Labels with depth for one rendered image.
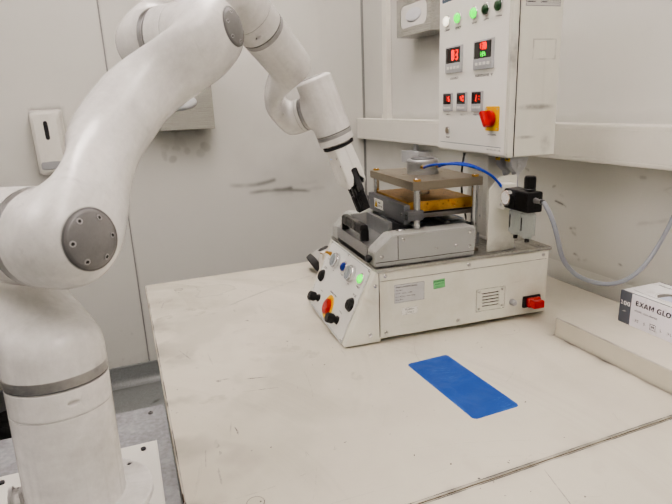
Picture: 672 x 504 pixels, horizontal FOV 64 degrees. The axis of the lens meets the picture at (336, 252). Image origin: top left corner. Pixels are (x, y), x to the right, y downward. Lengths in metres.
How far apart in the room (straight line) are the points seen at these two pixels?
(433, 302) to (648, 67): 0.76
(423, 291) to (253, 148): 1.60
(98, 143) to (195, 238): 1.97
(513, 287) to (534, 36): 0.57
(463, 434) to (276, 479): 0.32
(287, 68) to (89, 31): 1.59
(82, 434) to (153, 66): 0.49
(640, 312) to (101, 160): 1.08
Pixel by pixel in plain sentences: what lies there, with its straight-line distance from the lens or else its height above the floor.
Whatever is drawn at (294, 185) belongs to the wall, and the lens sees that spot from 2.74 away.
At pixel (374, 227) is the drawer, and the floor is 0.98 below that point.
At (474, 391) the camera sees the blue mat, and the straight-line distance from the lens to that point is 1.08.
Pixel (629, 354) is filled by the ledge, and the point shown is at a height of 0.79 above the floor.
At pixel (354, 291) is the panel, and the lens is 1.25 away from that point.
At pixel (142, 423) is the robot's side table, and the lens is 1.06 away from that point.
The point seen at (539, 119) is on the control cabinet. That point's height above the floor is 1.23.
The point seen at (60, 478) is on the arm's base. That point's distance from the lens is 0.77.
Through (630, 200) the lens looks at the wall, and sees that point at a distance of 1.57.
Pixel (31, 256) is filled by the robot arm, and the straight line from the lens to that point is 0.65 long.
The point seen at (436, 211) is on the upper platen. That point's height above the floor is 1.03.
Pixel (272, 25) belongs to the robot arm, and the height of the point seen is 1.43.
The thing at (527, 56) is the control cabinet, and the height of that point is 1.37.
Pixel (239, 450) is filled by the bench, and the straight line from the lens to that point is 0.94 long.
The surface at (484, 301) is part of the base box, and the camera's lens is 1.35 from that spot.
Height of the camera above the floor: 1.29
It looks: 15 degrees down
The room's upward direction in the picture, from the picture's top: 2 degrees counter-clockwise
